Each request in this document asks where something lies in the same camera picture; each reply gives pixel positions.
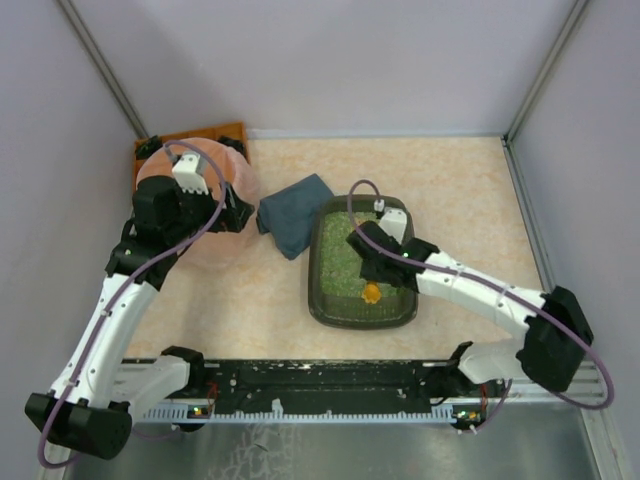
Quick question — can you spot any yellow litter scoop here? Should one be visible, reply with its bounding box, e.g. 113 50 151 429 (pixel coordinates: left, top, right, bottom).
361 282 382 305

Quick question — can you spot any dark green litter box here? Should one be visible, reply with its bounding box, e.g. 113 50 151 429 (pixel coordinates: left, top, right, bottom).
308 195 418 330

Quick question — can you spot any bin with pink bag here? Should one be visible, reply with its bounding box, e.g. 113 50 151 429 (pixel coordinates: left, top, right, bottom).
136 136 260 271

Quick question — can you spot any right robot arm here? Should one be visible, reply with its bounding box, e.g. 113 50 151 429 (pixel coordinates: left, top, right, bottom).
346 221 593 393

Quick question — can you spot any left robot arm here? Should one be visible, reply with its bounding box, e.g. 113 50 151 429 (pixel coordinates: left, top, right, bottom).
25 175 255 460

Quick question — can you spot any grey-blue cloth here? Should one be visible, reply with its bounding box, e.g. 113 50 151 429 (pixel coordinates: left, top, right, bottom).
256 174 334 260

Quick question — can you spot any black object in tray corner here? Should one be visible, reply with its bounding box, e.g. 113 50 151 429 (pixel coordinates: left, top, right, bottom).
134 135 163 160

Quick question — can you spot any orange wooden tray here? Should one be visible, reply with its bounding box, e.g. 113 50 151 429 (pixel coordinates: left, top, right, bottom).
133 122 251 180

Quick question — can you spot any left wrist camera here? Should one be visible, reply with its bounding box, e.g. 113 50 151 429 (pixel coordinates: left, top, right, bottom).
171 150 209 195

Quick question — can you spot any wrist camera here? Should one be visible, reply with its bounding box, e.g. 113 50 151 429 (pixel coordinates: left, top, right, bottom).
373 198 409 244
171 150 209 195

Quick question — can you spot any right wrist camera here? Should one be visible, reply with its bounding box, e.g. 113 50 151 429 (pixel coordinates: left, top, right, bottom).
373 198 409 244

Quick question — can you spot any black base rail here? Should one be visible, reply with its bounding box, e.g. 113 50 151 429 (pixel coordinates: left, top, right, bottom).
114 357 601 431

